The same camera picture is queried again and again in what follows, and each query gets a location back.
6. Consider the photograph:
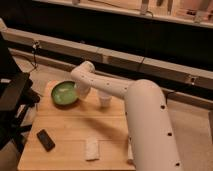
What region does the green ceramic bowl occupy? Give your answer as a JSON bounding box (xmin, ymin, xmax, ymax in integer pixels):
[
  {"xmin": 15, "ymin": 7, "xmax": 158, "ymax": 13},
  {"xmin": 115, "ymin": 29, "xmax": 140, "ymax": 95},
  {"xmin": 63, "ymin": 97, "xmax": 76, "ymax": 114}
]
[{"xmin": 51, "ymin": 81, "xmax": 78, "ymax": 106}]

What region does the black smartphone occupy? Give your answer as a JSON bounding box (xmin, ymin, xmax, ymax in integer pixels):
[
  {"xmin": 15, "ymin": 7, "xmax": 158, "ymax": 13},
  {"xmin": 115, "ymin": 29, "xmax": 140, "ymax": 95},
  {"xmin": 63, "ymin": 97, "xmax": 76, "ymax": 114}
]
[{"xmin": 37, "ymin": 129, "xmax": 55, "ymax": 152}]

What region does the black power cable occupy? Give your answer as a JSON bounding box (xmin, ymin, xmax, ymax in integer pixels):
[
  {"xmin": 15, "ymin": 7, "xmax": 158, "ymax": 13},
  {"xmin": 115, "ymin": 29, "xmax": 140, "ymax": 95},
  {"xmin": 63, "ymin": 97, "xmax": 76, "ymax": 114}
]
[{"xmin": 136, "ymin": 9, "xmax": 155, "ymax": 73}]

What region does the white plastic cup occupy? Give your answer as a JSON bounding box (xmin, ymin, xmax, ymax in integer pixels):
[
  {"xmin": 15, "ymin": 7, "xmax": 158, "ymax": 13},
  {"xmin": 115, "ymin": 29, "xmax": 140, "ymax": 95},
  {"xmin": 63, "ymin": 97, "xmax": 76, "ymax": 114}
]
[{"xmin": 98, "ymin": 91, "xmax": 112, "ymax": 107}]

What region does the white lotion bottle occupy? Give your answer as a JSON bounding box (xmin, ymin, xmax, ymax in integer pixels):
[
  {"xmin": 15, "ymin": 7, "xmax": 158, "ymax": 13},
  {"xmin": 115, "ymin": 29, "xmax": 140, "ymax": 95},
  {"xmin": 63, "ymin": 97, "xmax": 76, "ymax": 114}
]
[{"xmin": 127, "ymin": 138, "xmax": 134, "ymax": 164}]

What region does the black hanging cable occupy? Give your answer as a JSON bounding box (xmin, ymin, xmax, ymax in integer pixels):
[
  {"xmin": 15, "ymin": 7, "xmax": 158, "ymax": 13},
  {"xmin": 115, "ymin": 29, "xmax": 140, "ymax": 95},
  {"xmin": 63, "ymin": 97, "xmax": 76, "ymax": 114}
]
[{"xmin": 26, "ymin": 39, "xmax": 42, "ymax": 73}]

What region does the white folded cloth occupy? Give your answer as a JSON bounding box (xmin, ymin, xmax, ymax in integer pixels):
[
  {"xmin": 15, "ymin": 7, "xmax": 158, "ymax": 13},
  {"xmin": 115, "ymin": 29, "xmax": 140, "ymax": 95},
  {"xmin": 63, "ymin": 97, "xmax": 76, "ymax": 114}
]
[{"xmin": 85, "ymin": 137, "xmax": 100, "ymax": 161}]

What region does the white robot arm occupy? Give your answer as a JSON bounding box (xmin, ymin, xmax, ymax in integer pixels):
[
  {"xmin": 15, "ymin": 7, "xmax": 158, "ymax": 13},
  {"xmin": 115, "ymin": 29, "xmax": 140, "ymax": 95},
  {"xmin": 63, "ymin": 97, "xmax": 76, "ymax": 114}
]
[{"xmin": 71, "ymin": 61, "xmax": 183, "ymax": 171}]

